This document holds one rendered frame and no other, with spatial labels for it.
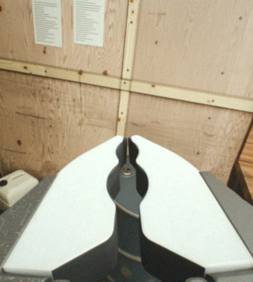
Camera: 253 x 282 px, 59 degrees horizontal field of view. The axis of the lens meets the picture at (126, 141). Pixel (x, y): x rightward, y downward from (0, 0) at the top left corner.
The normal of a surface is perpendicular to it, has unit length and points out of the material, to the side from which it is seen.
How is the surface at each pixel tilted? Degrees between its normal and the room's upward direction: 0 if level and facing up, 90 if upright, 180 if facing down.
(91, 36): 90
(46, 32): 90
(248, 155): 90
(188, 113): 91
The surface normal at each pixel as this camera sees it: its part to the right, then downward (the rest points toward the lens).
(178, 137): -0.24, 0.44
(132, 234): -0.44, 0.38
